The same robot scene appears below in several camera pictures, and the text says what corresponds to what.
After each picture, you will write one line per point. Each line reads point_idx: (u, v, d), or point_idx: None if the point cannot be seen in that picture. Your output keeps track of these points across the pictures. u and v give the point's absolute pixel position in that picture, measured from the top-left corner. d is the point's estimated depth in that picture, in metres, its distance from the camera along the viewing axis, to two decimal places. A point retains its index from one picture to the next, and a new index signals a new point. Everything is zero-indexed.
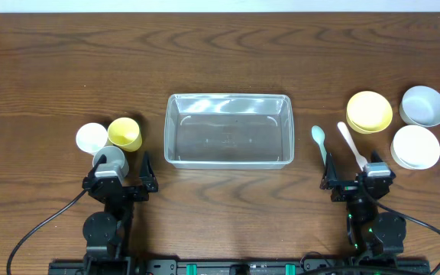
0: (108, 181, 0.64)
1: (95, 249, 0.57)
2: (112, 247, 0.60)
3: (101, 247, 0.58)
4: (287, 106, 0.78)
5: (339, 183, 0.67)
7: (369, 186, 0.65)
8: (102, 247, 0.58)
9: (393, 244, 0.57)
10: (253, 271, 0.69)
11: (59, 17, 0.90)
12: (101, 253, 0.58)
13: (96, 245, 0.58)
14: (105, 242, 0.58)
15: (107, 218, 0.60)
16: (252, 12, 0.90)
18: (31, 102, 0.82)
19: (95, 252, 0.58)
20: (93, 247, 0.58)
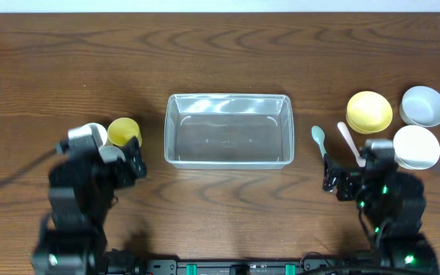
0: (81, 140, 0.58)
1: (59, 192, 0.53)
2: (81, 200, 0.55)
3: (66, 190, 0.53)
4: (287, 106, 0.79)
5: (344, 169, 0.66)
7: (374, 160, 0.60)
8: (67, 192, 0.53)
9: (413, 198, 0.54)
10: (253, 271, 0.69)
11: (59, 17, 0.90)
12: (66, 202, 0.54)
13: (61, 189, 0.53)
14: (72, 186, 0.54)
15: (79, 164, 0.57)
16: (251, 12, 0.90)
18: (31, 102, 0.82)
19: (62, 198, 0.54)
20: (58, 188, 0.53)
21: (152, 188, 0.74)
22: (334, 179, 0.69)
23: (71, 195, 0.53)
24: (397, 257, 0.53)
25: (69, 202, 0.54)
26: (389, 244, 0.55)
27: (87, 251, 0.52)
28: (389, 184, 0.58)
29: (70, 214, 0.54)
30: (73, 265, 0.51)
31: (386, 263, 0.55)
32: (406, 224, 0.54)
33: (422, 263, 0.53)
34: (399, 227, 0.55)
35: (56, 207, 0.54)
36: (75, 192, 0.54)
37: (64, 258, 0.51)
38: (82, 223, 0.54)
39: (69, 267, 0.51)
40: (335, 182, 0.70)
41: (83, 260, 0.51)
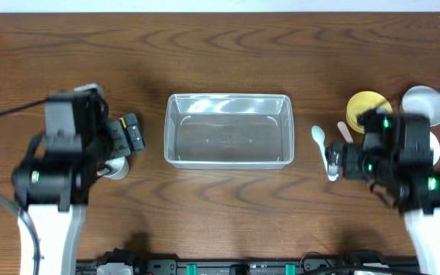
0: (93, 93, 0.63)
1: (56, 103, 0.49)
2: (77, 120, 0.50)
3: (63, 104, 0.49)
4: (287, 106, 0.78)
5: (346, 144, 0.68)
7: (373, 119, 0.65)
8: (66, 106, 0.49)
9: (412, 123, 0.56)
10: (253, 270, 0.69)
11: (58, 17, 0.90)
12: (61, 118, 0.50)
13: (58, 103, 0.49)
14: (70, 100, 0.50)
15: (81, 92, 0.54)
16: (251, 12, 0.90)
18: (31, 102, 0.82)
19: (56, 111, 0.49)
20: (55, 103, 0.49)
21: (152, 188, 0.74)
22: (335, 154, 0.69)
23: (69, 108, 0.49)
24: (419, 182, 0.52)
25: (64, 115, 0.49)
26: (410, 174, 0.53)
27: (74, 172, 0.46)
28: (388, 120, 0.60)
29: (63, 131, 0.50)
30: (57, 183, 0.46)
31: (406, 192, 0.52)
32: (416, 147, 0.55)
33: None
34: (409, 154, 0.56)
35: (50, 123, 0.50)
36: (72, 107, 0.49)
37: (50, 174, 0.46)
38: (74, 144, 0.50)
39: (53, 186, 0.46)
40: (337, 159, 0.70)
41: (68, 181, 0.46)
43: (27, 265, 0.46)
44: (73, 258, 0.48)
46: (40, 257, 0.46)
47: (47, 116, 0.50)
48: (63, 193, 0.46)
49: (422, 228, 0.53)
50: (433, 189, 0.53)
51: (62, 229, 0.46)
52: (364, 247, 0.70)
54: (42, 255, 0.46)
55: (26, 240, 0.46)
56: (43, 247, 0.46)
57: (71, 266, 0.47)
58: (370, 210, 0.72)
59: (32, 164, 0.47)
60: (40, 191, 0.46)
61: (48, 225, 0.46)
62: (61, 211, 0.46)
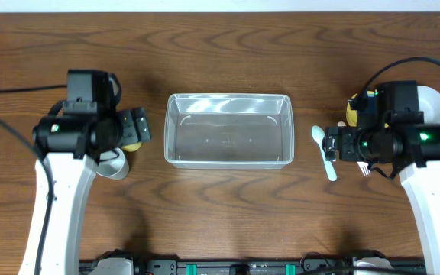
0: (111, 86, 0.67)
1: (79, 72, 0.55)
2: (96, 88, 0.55)
3: (85, 73, 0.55)
4: (287, 106, 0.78)
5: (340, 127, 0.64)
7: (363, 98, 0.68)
8: (88, 75, 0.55)
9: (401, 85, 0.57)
10: (253, 270, 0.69)
11: (58, 17, 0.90)
12: (82, 88, 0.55)
13: (81, 73, 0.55)
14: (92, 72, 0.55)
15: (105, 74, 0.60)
16: (251, 12, 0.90)
18: (30, 102, 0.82)
19: (78, 82, 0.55)
20: (78, 72, 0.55)
21: (152, 187, 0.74)
22: (331, 139, 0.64)
23: (90, 76, 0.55)
24: (409, 133, 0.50)
25: (84, 85, 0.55)
26: (399, 128, 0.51)
27: (91, 128, 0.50)
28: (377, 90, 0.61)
29: (82, 99, 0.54)
30: (75, 134, 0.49)
31: (399, 148, 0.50)
32: (407, 110, 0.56)
33: (438, 137, 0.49)
34: (400, 114, 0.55)
35: (70, 92, 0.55)
36: (92, 79, 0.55)
37: (69, 126, 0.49)
38: (92, 111, 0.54)
39: (70, 136, 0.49)
40: (333, 143, 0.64)
41: (85, 133, 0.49)
43: (39, 205, 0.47)
44: (82, 205, 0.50)
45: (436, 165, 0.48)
46: (53, 199, 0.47)
47: (69, 86, 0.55)
48: (79, 143, 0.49)
49: (415, 182, 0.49)
50: (423, 140, 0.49)
51: (76, 176, 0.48)
52: (364, 247, 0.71)
54: (55, 198, 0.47)
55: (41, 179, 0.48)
56: (57, 189, 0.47)
57: (80, 212, 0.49)
58: (370, 210, 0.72)
59: (53, 119, 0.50)
60: (57, 142, 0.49)
61: (65, 169, 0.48)
62: (76, 158, 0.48)
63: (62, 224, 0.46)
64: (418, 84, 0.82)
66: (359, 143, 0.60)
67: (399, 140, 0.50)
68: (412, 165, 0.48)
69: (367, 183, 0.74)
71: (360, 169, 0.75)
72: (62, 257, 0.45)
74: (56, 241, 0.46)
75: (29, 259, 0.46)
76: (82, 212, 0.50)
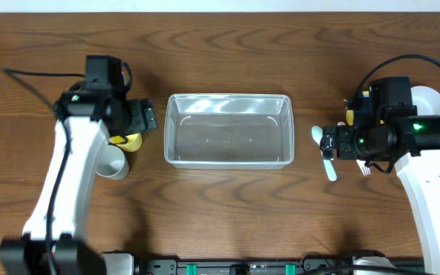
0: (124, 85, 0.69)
1: (95, 56, 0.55)
2: (111, 71, 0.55)
3: (101, 58, 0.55)
4: (287, 106, 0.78)
5: (336, 127, 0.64)
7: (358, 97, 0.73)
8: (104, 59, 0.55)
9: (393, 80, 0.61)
10: (253, 270, 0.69)
11: (58, 17, 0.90)
12: (97, 69, 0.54)
13: (97, 57, 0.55)
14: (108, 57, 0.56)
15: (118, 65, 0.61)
16: (251, 12, 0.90)
18: (30, 102, 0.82)
19: (95, 64, 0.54)
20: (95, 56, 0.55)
21: (152, 188, 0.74)
22: (328, 137, 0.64)
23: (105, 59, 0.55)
24: (402, 124, 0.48)
25: (101, 66, 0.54)
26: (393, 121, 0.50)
27: (107, 104, 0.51)
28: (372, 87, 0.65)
29: (98, 79, 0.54)
30: (92, 105, 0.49)
31: (393, 140, 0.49)
32: (400, 104, 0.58)
33: (430, 131, 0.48)
34: (394, 108, 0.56)
35: (87, 73, 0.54)
36: (108, 62, 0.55)
37: (86, 98, 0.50)
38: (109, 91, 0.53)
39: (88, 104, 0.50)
40: (331, 143, 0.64)
41: (101, 106, 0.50)
43: (57, 158, 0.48)
44: (94, 164, 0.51)
45: (430, 154, 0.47)
46: (69, 153, 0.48)
47: (86, 68, 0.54)
48: (96, 115, 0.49)
49: (409, 169, 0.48)
50: (417, 131, 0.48)
51: (92, 134, 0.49)
52: (364, 247, 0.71)
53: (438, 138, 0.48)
54: (72, 150, 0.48)
55: (60, 136, 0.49)
56: (74, 145, 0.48)
57: (92, 169, 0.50)
58: (370, 210, 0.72)
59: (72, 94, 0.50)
60: (76, 114, 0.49)
61: (81, 129, 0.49)
62: (92, 121, 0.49)
63: (76, 173, 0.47)
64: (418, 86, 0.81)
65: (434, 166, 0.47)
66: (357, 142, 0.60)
67: (394, 131, 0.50)
68: (407, 155, 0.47)
69: (367, 183, 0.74)
71: (360, 170, 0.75)
72: (73, 202, 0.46)
74: (70, 188, 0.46)
75: (43, 202, 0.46)
76: (94, 172, 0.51)
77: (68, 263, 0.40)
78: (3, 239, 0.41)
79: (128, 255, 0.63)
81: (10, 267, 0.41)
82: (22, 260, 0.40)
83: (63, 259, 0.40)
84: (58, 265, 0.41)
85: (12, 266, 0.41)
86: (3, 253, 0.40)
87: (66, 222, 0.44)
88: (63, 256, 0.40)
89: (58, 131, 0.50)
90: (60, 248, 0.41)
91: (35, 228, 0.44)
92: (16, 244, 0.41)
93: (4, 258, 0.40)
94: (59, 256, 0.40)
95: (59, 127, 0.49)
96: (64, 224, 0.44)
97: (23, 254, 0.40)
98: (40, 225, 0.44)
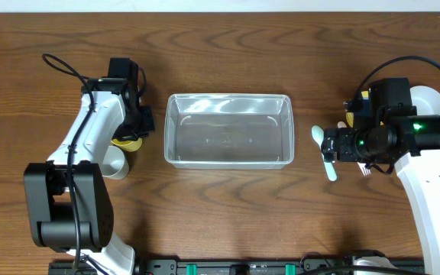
0: None
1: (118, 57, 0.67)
2: (131, 69, 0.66)
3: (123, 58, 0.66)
4: (287, 106, 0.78)
5: (338, 131, 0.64)
7: (357, 99, 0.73)
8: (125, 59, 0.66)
9: (393, 80, 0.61)
10: (253, 271, 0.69)
11: (58, 17, 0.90)
12: (121, 68, 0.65)
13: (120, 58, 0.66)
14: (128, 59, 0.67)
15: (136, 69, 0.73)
16: (251, 11, 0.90)
18: (30, 102, 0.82)
19: (118, 64, 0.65)
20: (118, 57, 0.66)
21: (152, 188, 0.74)
22: (329, 140, 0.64)
23: (127, 60, 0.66)
24: (402, 123, 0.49)
25: (123, 65, 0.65)
26: (394, 121, 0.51)
27: (126, 88, 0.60)
28: (371, 90, 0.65)
29: (121, 74, 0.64)
30: (115, 85, 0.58)
31: (393, 140, 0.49)
32: (399, 105, 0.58)
33: (429, 129, 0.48)
34: (393, 109, 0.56)
35: (111, 69, 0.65)
36: (130, 63, 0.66)
37: (111, 80, 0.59)
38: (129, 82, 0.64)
39: (110, 85, 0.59)
40: (332, 145, 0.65)
41: (123, 87, 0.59)
43: (81, 114, 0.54)
44: (111, 126, 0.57)
45: (431, 153, 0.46)
46: (92, 111, 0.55)
47: (110, 66, 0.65)
48: (117, 92, 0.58)
49: (409, 169, 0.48)
50: (417, 130, 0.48)
51: (114, 99, 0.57)
52: (364, 247, 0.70)
53: (438, 139, 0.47)
54: (95, 109, 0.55)
55: (85, 101, 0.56)
56: (97, 108, 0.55)
57: (109, 129, 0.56)
58: (370, 210, 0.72)
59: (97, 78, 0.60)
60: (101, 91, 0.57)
61: (105, 97, 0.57)
62: (114, 95, 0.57)
63: (98, 123, 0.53)
64: (419, 86, 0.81)
65: (434, 166, 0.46)
66: (357, 143, 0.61)
67: (394, 131, 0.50)
68: (406, 155, 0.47)
69: (367, 183, 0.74)
71: (360, 170, 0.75)
72: (94, 142, 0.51)
74: (92, 131, 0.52)
75: (66, 141, 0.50)
76: (110, 134, 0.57)
77: (85, 184, 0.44)
78: (29, 163, 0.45)
79: (130, 247, 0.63)
81: (30, 192, 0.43)
82: (45, 181, 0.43)
83: (82, 180, 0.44)
84: (76, 190, 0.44)
85: (33, 190, 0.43)
86: (27, 176, 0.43)
87: (85, 152, 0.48)
88: (82, 178, 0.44)
89: (84, 100, 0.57)
90: (79, 172, 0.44)
91: (58, 156, 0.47)
92: (40, 168, 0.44)
93: (29, 179, 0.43)
94: (77, 179, 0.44)
95: (86, 97, 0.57)
96: (84, 155, 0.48)
97: (46, 176, 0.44)
98: (63, 156, 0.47)
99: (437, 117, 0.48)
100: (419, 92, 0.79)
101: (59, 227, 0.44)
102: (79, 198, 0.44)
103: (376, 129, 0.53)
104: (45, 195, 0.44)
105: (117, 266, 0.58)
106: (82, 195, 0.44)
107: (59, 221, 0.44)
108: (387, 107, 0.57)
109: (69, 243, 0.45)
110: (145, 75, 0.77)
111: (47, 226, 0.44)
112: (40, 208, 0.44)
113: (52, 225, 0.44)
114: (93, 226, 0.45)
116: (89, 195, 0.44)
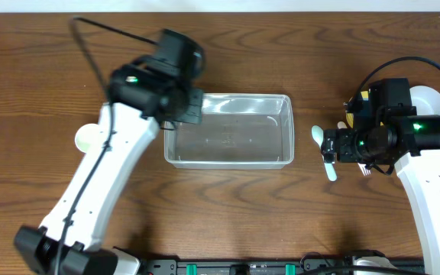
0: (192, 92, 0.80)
1: (171, 36, 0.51)
2: (181, 56, 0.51)
3: (176, 40, 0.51)
4: (287, 106, 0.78)
5: (337, 131, 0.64)
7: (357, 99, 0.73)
8: (176, 41, 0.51)
9: (394, 80, 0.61)
10: (253, 270, 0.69)
11: (57, 17, 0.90)
12: (166, 53, 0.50)
13: (172, 37, 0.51)
14: (181, 40, 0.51)
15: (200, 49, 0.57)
16: (252, 11, 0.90)
18: (30, 102, 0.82)
19: (165, 46, 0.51)
20: (169, 36, 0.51)
21: (152, 188, 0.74)
22: (329, 141, 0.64)
23: (179, 43, 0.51)
24: (402, 124, 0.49)
25: (172, 50, 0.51)
26: (393, 121, 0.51)
27: (165, 93, 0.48)
28: (371, 89, 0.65)
29: (168, 60, 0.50)
30: (148, 91, 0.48)
31: (393, 140, 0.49)
32: (399, 105, 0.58)
33: (430, 129, 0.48)
34: (393, 109, 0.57)
35: (155, 53, 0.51)
36: (179, 47, 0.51)
37: (144, 82, 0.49)
38: (174, 76, 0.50)
39: (140, 90, 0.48)
40: (331, 146, 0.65)
41: (158, 93, 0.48)
43: (95, 149, 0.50)
44: (128, 163, 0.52)
45: (431, 153, 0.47)
46: (108, 148, 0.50)
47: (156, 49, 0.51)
48: (150, 101, 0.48)
49: (409, 169, 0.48)
50: (417, 130, 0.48)
51: (137, 131, 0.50)
52: (364, 246, 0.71)
53: (438, 139, 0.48)
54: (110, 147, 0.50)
55: (106, 122, 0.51)
56: (115, 140, 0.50)
57: (126, 169, 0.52)
58: (370, 210, 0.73)
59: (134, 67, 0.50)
60: (127, 93, 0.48)
61: (128, 123, 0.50)
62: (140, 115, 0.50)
63: (109, 171, 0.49)
64: (419, 86, 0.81)
65: (434, 165, 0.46)
66: (357, 144, 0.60)
67: (394, 131, 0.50)
68: (406, 154, 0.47)
69: (368, 183, 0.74)
71: (360, 170, 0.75)
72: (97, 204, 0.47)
74: (98, 186, 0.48)
75: (67, 196, 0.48)
76: (127, 169, 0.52)
77: (71, 271, 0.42)
78: (24, 227, 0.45)
79: (134, 260, 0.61)
81: (24, 253, 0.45)
82: (33, 253, 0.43)
83: (70, 267, 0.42)
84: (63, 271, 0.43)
85: (26, 253, 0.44)
86: (21, 239, 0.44)
87: (82, 221, 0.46)
88: (69, 264, 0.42)
89: (104, 121, 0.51)
90: (69, 254, 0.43)
91: (52, 225, 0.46)
92: (34, 234, 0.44)
93: (21, 243, 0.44)
94: (66, 263, 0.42)
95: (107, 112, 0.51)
96: (81, 230, 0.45)
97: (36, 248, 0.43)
98: (60, 223, 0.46)
99: (438, 117, 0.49)
100: (418, 92, 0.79)
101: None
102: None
103: (376, 129, 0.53)
104: (35, 261, 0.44)
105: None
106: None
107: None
108: (387, 107, 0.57)
109: None
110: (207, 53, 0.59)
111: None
112: (33, 265, 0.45)
113: None
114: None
116: None
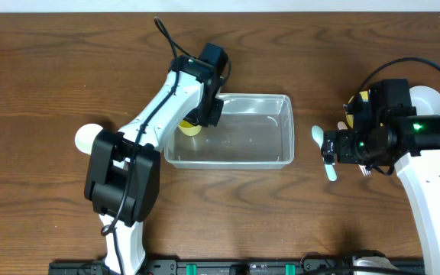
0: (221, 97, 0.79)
1: (213, 46, 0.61)
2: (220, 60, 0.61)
3: (217, 49, 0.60)
4: (287, 106, 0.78)
5: (336, 131, 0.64)
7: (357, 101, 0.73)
8: (217, 50, 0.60)
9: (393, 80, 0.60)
10: (253, 271, 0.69)
11: (57, 16, 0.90)
12: (212, 53, 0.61)
13: (213, 47, 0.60)
14: (220, 50, 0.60)
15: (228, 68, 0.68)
16: (251, 11, 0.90)
18: (30, 102, 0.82)
19: (208, 51, 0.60)
20: (211, 46, 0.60)
21: None
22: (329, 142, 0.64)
23: (219, 52, 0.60)
24: (402, 124, 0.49)
25: (214, 55, 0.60)
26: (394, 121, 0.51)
27: (210, 77, 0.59)
28: (371, 90, 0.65)
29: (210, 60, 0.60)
30: (202, 71, 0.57)
31: (393, 140, 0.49)
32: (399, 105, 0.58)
33: (431, 129, 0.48)
34: (393, 110, 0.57)
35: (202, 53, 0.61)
36: (220, 54, 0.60)
37: (198, 64, 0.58)
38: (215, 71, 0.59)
39: (194, 72, 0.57)
40: (332, 147, 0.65)
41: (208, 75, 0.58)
43: (161, 91, 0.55)
44: (183, 112, 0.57)
45: (431, 153, 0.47)
46: (173, 94, 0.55)
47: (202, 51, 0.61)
48: (201, 79, 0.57)
49: (409, 169, 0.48)
50: (417, 131, 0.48)
51: (194, 87, 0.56)
52: (364, 247, 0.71)
53: (438, 138, 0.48)
54: (176, 92, 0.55)
55: (169, 78, 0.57)
56: (179, 88, 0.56)
57: (181, 115, 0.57)
58: (370, 210, 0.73)
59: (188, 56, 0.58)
60: (186, 69, 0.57)
61: (188, 82, 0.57)
62: (195, 82, 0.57)
63: (174, 108, 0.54)
64: (418, 86, 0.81)
65: (434, 166, 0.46)
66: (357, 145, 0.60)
67: (394, 131, 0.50)
68: (407, 154, 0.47)
69: (368, 183, 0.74)
71: (360, 170, 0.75)
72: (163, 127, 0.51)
74: (165, 115, 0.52)
75: (140, 117, 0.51)
76: (179, 118, 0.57)
77: (144, 168, 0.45)
78: (101, 131, 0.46)
79: (142, 250, 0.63)
81: (95, 154, 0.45)
82: (110, 150, 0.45)
83: (143, 165, 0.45)
84: (134, 168, 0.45)
85: (98, 154, 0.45)
86: (99, 140, 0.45)
87: (155, 136, 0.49)
88: (143, 163, 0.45)
89: (169, 78, 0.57)
90: (142, 153, 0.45)
91: (128, 132, 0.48)
92: (111, 137, 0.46)
93: (98, 143, 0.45)
94: (139, 161, 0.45)
95: (171, 75, 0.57)
96: (153, 140, 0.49)
97: (112, 147, 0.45)
98: (134, 133, 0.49)
99: (436, 117, 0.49)
100: (418, 92, 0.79)
101: (110, 192, 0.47)
102: (134, 177, 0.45)
103: (376, 130, 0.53)
104: (106, 160, 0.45)
105: (124, 265, 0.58)
106: (136, 176, 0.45)
107: (110, 186, 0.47)
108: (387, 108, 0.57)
109: (113, 207, 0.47)
110: (230, 72, 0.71)
111: (99, 187, 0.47)
112: (98, 169, 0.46)
113: (103, 187, 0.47)
114: (137, 205, 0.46)
116: (143, 179, 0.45)
